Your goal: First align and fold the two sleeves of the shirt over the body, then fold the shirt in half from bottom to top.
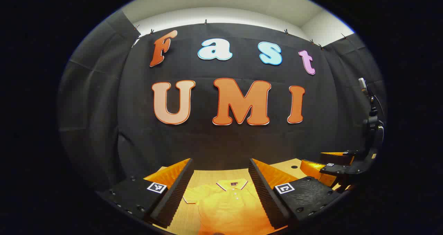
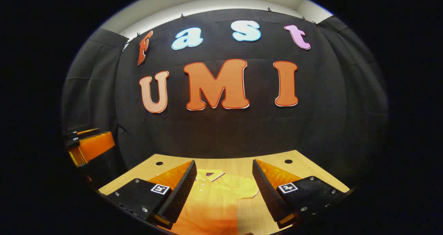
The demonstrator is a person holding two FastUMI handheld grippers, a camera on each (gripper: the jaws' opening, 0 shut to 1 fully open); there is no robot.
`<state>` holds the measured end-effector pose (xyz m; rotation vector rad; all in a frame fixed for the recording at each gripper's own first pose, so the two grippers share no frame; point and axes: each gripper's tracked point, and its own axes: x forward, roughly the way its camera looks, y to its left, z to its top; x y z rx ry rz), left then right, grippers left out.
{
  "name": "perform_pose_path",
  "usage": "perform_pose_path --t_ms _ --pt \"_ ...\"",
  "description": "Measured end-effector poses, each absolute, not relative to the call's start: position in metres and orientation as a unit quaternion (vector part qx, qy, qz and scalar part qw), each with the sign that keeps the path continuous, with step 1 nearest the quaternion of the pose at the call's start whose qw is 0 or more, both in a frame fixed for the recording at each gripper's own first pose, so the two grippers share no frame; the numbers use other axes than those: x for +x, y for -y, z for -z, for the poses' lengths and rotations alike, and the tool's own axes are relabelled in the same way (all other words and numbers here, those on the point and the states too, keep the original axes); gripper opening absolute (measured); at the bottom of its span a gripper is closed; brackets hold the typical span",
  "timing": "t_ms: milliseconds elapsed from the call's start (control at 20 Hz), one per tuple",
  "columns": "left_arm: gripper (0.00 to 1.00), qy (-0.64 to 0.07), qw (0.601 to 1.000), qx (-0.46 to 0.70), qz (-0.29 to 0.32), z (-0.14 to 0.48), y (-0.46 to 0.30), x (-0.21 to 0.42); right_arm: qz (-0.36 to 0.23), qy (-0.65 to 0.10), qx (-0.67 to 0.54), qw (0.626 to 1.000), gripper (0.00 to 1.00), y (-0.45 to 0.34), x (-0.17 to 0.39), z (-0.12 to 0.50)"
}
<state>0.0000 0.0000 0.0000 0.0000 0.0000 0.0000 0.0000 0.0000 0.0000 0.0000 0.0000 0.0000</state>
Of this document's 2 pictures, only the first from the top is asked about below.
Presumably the orange T-shirt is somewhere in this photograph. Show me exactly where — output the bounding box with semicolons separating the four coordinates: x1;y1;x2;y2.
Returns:
182;179;274;235

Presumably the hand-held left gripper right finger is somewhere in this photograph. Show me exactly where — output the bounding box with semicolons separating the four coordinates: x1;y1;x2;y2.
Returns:
248;158;341;230

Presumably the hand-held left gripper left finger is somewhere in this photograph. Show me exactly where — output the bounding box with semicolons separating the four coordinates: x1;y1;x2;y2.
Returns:
97;158;194;228

